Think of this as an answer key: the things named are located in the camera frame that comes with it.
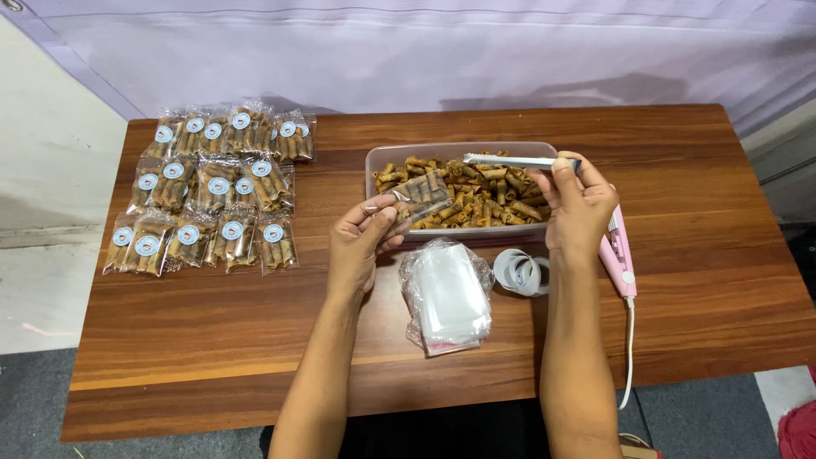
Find person's left hand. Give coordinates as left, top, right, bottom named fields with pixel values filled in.
left=327, top=194, right=413, bottom=297

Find person's right hand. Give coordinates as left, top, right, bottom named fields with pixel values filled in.
left=526, top=151, right=620, bottom=255

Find metal tongs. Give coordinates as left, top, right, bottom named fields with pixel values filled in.
left=463, top=152, right=583, bottom=175

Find clear snack bag with rolls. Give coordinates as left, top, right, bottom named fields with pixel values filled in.
left=382, top=169, right=455, bottom=225

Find pink handheld heat sealer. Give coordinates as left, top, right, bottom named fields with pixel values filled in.
left=597, top=203, right=639, bottom=300

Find roll of round stickers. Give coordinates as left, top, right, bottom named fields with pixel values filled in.
left=492, top=248, right=551, bottom=298

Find clear plastic container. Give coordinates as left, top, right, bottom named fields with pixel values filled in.
left=365, top=141, right=560, bottom=242

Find heap of fried snack rolls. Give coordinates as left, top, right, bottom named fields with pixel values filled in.
left=373, top=150, right=553, bottom=230

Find stack of empty clear bags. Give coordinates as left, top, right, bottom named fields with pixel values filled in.
left=399, top=238, right=496, bottom=357

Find group of sealed snack packets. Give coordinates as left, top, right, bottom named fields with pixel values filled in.
left=101, top=101, right=318, bottom=278

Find pale lilac backdrop cloth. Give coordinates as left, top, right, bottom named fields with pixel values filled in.
left=0, top=0, right=816, bottom=138

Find person's black clothing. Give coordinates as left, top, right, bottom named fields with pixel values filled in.
left=258, top=397, right=638, bottom=459

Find cardboard box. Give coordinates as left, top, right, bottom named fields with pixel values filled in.
left=617, top=433, right=663, bottom=459

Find red cloth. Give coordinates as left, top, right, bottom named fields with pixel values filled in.
left=777, top=400, right=816, bottom=459

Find white power cable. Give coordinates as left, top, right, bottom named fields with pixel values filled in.
left=616, top=296, right=637, bottom=411

